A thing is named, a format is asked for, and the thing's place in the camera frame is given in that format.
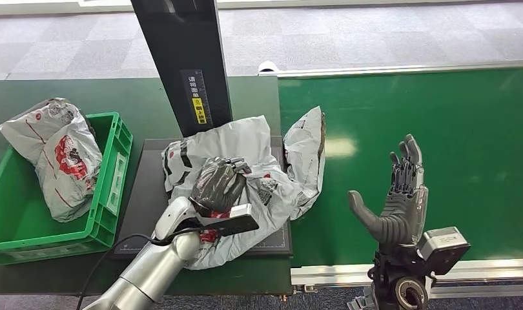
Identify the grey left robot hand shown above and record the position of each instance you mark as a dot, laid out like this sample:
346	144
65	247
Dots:
218	186

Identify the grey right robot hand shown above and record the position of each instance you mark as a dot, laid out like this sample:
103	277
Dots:
400	214

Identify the grey package with red print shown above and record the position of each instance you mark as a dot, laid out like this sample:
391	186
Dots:
236	137

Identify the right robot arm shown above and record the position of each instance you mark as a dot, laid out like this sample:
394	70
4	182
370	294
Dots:
398	274

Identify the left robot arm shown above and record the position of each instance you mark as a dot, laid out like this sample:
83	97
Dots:
159	265

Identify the black inbound machine platform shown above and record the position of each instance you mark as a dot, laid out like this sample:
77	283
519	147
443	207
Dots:
146	179

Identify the small grey plastic package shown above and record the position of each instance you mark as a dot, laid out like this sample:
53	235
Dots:
306	162

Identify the green conveyor belt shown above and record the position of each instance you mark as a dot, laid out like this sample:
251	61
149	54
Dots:
458	128

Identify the black inbound machine column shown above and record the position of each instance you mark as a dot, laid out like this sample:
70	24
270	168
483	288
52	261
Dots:
180	43

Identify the grey package with red logo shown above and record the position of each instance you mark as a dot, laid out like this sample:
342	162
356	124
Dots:
69	179

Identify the dark green table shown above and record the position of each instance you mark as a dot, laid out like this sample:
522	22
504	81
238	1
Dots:
116	94

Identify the green plastic crate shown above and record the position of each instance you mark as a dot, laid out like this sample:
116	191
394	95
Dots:
30	231

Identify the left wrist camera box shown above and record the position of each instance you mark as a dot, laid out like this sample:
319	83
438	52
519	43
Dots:
241	211

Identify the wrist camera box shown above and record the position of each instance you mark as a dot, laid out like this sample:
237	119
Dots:
241	211
443	248

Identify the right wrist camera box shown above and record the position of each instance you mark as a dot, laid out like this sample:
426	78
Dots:
443	248

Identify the aluminium conveyor side rail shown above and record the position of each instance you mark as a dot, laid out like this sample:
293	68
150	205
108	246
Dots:
338	274
372	69

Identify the white wall ledge panel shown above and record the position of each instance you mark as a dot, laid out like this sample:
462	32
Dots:
52	6

